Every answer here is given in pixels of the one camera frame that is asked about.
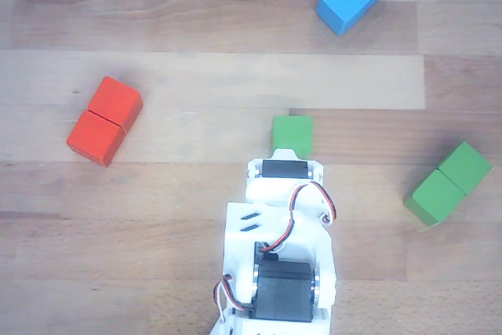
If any small green cube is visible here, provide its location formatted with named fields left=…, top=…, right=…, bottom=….
left=271, top=115, right=314, bottom=155

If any red black servo cable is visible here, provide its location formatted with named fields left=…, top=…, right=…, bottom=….
left=267, top=182, right=339, bottom=254
left=213, top=274, right=246, bottom=322

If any long green block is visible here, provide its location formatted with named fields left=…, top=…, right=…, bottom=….
left=402, top=140, right=493, bottom=228

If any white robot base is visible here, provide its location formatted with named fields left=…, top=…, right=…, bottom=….
left=207, top=313, right=236, bottom=335

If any long red block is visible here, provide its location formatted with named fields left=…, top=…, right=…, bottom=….
left=65, top=75, right=144, bottom=168

